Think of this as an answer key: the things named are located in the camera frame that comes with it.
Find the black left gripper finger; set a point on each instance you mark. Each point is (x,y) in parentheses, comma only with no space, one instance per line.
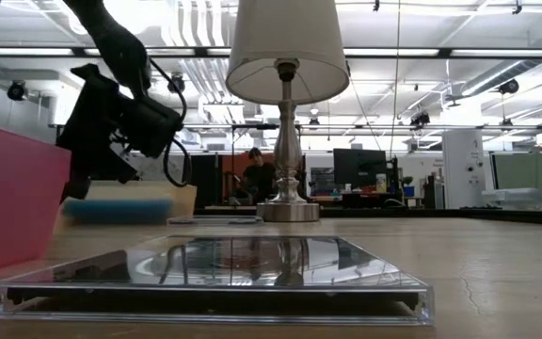
(126,165)
(75,181)

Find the translucent orange plastic bin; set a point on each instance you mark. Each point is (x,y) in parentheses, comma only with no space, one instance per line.
(181,198)

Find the pink plastic bin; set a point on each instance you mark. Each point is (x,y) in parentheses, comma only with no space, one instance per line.
(12,198)

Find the clear jewel case black tray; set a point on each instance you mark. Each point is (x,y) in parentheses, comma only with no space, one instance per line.
(214,263)
(214,220)

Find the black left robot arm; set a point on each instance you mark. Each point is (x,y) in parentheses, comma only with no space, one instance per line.
(111,42)

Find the black ceiling spotlight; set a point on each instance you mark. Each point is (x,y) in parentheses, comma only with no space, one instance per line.
(17,90)
(176,85)
(420,119)
(508,86)

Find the person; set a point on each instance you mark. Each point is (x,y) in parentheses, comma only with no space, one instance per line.
(258,179)

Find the white shade silver table lamp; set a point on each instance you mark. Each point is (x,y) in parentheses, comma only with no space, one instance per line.
(287,28)

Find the black computer monitor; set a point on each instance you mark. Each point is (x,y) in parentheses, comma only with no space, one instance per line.
(359,167)

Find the wipes canister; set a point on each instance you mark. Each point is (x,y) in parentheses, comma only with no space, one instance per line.
(381,183)

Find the small blue box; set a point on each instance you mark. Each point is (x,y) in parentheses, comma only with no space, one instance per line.
(408,191)

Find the white pillar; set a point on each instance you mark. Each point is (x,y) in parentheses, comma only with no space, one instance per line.
(461,169)

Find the clear plastic container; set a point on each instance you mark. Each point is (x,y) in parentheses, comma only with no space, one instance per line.
(515,198)

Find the green partition panel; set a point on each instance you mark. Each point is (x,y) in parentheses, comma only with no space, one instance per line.
(525,169)

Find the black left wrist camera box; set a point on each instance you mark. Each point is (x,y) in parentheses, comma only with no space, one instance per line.
(151,124)

